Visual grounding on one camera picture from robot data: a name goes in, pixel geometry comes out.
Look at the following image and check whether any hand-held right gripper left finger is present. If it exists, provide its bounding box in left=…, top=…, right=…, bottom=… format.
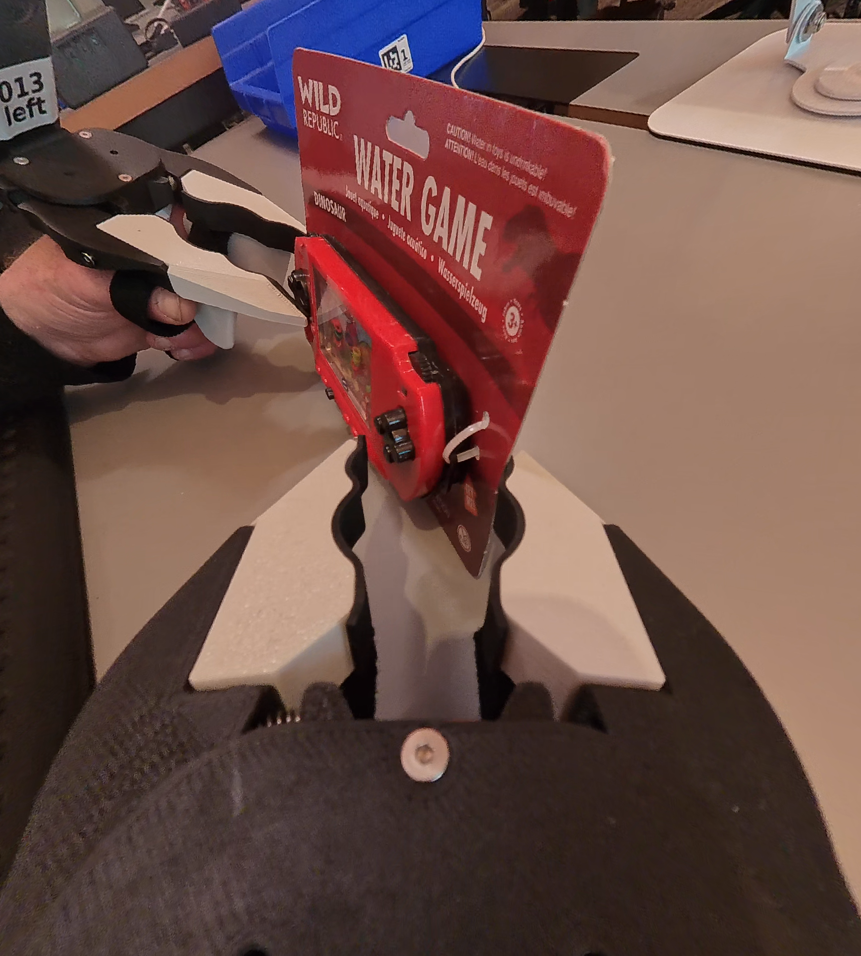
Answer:
left=188, top=437, right=372, bottom=721

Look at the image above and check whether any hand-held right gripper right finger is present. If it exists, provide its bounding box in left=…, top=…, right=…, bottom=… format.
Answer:
left=475, top=448, right=666, bottom=721

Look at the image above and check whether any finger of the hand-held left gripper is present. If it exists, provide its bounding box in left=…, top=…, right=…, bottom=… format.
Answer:
left=96, top=213, right=311, bottom=352
left=177, top=168, right=308, bottom=288

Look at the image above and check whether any red handheld toy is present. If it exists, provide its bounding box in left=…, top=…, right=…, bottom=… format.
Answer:
left=292, top=48, right=612, bottom=580

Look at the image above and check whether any person's left hand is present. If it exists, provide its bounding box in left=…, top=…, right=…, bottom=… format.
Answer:
left=0, top=224, right=218, bottom=367

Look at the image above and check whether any wooden side table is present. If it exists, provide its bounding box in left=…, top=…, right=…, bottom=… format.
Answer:
left=0, top=37, right=237, bottom=218

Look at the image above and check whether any grey storage box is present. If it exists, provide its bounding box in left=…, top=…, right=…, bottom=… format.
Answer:
left=50, top=3, right=149, bottom=98

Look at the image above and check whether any blue plastic bin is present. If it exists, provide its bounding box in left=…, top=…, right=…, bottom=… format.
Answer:
left=212, top=0, right=485, bottom=139

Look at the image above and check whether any black flat pad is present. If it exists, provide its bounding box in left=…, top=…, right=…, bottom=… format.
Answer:
left=454, top=45, right=641, bottom=117

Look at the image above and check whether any white cable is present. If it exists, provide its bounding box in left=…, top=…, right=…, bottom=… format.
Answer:
left=449, top=33, right=487, bottom=85

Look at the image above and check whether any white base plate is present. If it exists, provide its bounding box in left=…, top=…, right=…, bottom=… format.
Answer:
left=648, top=21, right=861, bottom=184

